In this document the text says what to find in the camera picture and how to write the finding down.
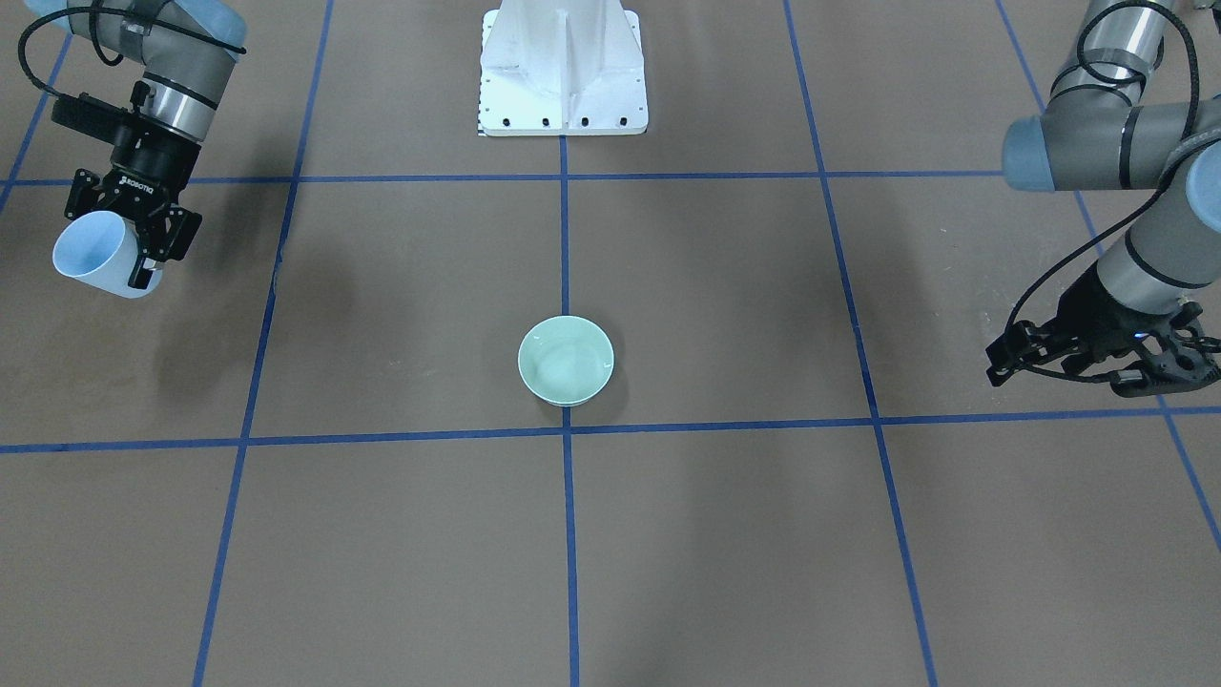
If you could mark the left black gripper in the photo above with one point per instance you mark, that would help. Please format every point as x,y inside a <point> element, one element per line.
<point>1090,329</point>

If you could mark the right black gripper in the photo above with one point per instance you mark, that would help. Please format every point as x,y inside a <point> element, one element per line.
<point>140,163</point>

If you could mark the light blue plastic cup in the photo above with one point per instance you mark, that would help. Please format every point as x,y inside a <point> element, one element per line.
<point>101,250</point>

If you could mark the light green bowl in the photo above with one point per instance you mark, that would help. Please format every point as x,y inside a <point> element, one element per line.
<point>565,360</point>

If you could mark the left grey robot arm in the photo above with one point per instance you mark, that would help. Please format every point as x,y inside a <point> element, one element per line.
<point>1125,113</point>

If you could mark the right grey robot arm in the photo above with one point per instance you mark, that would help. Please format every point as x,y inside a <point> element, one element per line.
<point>187,50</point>

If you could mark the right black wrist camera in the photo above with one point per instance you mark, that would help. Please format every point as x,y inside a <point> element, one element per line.
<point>90,116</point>

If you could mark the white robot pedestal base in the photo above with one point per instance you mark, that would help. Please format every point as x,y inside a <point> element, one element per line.
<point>562,68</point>

